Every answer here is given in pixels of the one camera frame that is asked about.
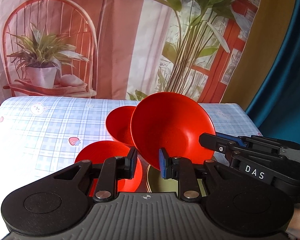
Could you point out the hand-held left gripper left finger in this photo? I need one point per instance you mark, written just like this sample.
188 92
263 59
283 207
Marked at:
132 163

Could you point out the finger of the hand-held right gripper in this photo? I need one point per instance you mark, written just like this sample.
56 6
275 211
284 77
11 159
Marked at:
231 139
252 168

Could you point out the printed room scene backdrop cloth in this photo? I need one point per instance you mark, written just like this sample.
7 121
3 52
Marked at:
130 37

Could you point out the red plastic bowl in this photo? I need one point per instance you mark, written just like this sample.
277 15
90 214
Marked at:
120 126
170 125
103 155

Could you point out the teal blue curtain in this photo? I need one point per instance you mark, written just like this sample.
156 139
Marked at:
285 80

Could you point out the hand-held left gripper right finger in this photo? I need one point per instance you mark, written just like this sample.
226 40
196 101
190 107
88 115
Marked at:
162 163

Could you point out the olive green plate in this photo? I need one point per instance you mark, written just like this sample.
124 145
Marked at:
156 181

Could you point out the blue checked tablecloth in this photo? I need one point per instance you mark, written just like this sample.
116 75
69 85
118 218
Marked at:
40 130

